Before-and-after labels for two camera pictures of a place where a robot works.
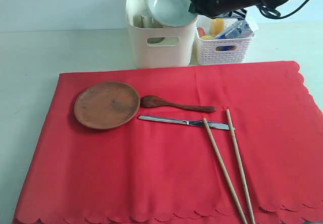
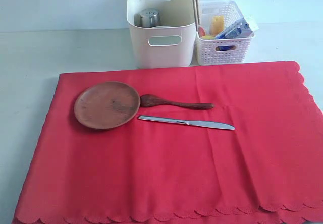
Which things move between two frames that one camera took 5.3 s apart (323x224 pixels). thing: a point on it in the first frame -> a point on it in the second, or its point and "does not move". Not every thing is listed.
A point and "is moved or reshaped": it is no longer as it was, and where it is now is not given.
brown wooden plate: x=107 y=105 does not move
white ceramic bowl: x=169 y=8 -> x=162 y=26
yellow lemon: x=207 y=37 does not move
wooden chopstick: x=236 y=156 is moved or reshaped
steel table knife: x=213 y=124 does not move
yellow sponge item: x=217 y=25 does not move
